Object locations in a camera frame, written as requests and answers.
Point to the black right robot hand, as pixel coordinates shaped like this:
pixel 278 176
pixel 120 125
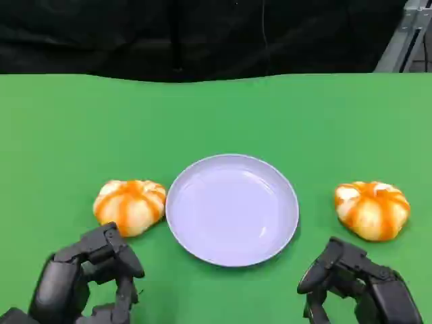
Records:
pixel 381 293

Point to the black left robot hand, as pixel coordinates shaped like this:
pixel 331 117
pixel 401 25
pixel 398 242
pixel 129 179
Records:
pixel 64 280

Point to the orange and white toy bread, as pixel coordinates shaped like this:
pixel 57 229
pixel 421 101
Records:
pixel 373 211
pixel 130 206

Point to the lilac plate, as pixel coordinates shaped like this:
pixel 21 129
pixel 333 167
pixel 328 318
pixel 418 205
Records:
pixel 233 209

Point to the black backdrop curtain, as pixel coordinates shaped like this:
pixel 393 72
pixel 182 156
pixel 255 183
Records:
pixel 135 33

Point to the grey metal frame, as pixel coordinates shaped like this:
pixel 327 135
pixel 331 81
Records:
pixel 401 40

